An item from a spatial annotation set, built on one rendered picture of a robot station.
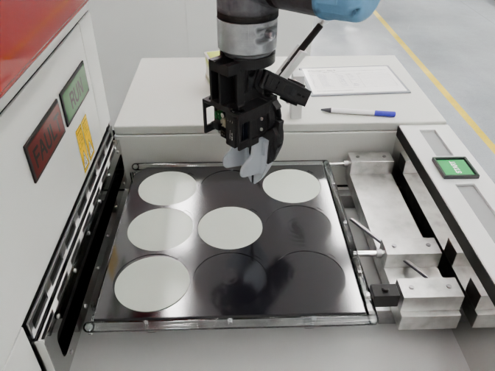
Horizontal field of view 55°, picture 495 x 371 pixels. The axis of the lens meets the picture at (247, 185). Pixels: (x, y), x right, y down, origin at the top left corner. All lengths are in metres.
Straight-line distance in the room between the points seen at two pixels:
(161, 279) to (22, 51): 0.36
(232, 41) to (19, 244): 0.33
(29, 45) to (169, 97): 0.56
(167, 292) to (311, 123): 0.42
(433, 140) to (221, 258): 0.44
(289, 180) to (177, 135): 0.23
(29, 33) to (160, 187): 0.44
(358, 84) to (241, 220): 0.45
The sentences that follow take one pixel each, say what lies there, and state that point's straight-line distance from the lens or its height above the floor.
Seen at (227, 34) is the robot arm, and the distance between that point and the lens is 0.59.
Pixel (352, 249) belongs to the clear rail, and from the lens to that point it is 0.71.
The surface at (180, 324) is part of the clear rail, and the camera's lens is 0.62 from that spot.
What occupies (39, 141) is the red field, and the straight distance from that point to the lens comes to 0.59.
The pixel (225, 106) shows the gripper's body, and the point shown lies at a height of 1.11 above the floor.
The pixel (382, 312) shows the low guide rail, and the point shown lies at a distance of 0.72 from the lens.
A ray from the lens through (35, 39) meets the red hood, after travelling 0.48.
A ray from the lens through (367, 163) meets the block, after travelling 0.91.
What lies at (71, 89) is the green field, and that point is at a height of 1.11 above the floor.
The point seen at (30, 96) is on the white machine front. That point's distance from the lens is 0.59.
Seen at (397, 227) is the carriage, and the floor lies 0.88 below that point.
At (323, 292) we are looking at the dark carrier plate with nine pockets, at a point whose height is 0.90.
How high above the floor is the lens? 1.38
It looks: 36 degrees down
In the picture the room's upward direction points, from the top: straight up
